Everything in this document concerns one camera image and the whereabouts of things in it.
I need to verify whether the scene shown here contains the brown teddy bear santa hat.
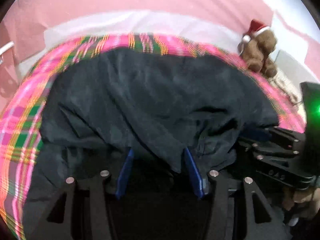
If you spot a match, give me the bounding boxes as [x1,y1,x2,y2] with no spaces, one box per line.
[237,19,278,78]

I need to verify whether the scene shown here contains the pink green plaid blanket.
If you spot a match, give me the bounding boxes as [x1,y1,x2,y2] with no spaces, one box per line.
[0,32,307,240]

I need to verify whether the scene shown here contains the black puffer jacket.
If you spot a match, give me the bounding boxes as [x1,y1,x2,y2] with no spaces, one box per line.
[21,48,280,240]

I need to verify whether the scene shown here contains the white headboard panel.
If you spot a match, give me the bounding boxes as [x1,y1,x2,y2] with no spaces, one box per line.
[274,49,320,103]

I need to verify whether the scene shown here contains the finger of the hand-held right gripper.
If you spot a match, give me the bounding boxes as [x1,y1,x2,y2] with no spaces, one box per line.
[244,127,304,147]
[237,140,302,161]

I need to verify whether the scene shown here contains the beige floral cloth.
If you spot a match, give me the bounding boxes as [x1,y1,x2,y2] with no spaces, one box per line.
[269,74,304,105]

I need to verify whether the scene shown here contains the person's right hand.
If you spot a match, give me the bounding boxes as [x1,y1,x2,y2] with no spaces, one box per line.
[282,187,320,220]

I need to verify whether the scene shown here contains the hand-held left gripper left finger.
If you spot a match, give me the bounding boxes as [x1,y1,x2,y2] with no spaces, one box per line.
[37,147,135,240]

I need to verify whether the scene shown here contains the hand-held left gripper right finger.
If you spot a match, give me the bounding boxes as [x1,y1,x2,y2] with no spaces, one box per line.
[184,147,284,240]

